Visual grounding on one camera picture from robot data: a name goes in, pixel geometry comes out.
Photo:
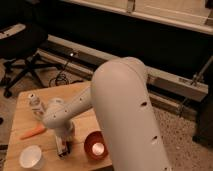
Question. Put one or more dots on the red bowl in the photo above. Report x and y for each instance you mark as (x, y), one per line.
(94, 146)

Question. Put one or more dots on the black office chair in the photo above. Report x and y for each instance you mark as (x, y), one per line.
(20, 52)

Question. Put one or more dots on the clear plastic bottle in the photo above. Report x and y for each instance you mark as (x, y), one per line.
(36, 106)

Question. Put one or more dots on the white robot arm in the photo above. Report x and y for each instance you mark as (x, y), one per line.
(119, 97)

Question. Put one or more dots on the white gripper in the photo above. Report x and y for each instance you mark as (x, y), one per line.
(64, 131)

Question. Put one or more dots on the white paper cup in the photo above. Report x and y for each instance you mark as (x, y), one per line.
(31, 157)

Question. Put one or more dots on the orange carrot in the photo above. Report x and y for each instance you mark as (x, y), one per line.
(35, 131)

